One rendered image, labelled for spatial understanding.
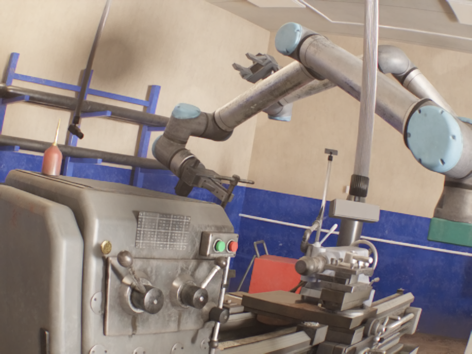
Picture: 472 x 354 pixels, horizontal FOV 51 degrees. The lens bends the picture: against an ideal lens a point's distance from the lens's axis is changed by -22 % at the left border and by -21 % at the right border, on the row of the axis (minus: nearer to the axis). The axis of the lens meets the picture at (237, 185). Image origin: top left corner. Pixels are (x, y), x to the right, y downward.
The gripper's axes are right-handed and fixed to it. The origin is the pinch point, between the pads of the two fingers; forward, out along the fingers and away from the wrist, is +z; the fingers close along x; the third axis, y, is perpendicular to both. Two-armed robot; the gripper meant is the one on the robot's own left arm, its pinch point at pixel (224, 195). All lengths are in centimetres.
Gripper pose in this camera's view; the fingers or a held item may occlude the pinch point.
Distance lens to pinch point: 193.3
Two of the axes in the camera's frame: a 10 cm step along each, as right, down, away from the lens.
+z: 6.7, 4.9, -5.6
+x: 5.9, 1.0, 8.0
